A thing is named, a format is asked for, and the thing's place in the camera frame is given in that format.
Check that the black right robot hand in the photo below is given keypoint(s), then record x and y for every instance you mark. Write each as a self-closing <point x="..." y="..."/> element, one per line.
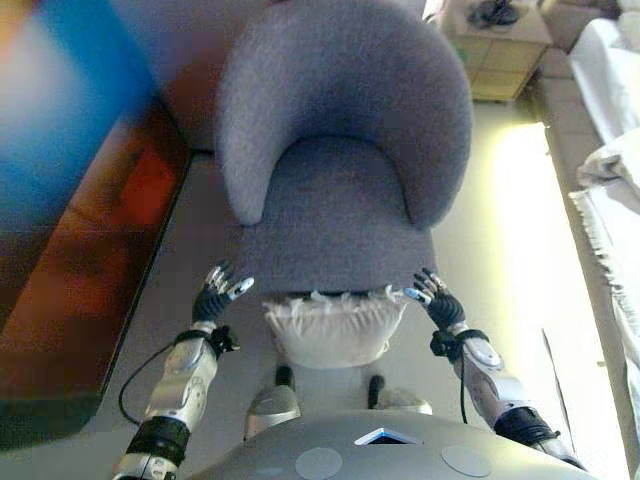
<point x="447" y="307"/>

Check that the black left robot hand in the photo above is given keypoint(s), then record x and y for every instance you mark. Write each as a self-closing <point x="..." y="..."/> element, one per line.
<point x="210" y="305"/>

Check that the white fringed cushion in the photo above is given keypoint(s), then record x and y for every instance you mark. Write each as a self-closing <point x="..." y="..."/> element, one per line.
<point x="335" y="335"/>

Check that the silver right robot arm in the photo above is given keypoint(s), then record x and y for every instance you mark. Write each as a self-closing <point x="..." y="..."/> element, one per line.
<point x="500" y="385"/>

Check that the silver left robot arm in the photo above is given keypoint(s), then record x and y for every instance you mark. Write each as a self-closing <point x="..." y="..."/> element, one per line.
<point x="180" y="385"/>

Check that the silver right robot leg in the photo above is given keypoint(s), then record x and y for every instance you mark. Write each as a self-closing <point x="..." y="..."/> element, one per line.
<point x="400" y="400"/>

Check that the grey robot torso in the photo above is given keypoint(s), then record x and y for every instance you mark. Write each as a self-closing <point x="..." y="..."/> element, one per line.
<point x="400" y="460"/>

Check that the glossy dark cabinet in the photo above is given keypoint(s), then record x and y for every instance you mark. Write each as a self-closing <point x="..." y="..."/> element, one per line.
<point x="65" y="225"/>

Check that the beige upholstered bed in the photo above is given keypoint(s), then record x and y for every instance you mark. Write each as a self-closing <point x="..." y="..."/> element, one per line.
<point x="565" y="130"/>

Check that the grey fabric armchair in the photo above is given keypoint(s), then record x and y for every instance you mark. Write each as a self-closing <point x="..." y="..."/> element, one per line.
<point x="340" y="100"/>

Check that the light wooden nightstand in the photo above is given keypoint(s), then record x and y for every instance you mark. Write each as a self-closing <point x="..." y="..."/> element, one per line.
<point x="500" y="65"/>

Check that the white duvet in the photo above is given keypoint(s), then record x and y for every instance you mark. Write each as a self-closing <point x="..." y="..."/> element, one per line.
<point x="610" y="90"/>

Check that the black lamp base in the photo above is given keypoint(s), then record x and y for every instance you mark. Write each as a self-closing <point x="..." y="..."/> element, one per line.
<point x="492" y="12"/>

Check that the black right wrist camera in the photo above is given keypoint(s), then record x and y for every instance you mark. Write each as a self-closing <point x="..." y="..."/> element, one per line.
<point x="442" y="344"/>

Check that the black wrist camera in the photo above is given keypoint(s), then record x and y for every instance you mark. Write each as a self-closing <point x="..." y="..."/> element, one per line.
<point x="442" y="344"/>
<point x="225" y="340"/>

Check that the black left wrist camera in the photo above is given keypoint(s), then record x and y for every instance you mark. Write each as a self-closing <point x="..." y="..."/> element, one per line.
<point x="225" y="340"/>

